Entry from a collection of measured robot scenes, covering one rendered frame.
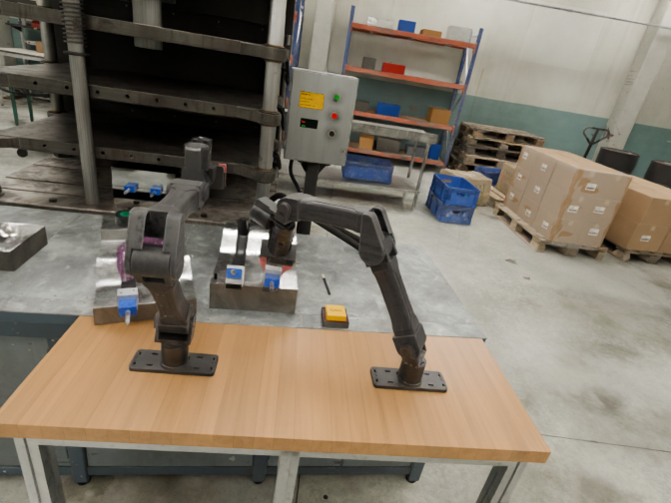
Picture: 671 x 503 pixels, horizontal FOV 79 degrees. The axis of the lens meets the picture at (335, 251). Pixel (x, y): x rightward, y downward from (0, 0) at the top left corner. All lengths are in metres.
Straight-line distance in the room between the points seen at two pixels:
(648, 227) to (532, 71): 3.90
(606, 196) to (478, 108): 3.78
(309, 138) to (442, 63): 6.13
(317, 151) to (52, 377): 1.38
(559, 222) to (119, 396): 4.41
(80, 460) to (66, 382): 0.74
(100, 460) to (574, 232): 4.50
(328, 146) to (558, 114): 7.04
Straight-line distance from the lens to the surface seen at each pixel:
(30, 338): 1.53
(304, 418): 1.00
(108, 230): 1.56
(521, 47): 8.33
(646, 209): 5.41
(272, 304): 1.28
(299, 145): 1.98
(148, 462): 1.81
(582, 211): 4.92
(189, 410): 1.01
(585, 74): 8.81
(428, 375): 1.18
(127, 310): 1.21
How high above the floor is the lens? 1.54
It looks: 25 degrees down
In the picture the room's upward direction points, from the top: 10 degrees clockwise
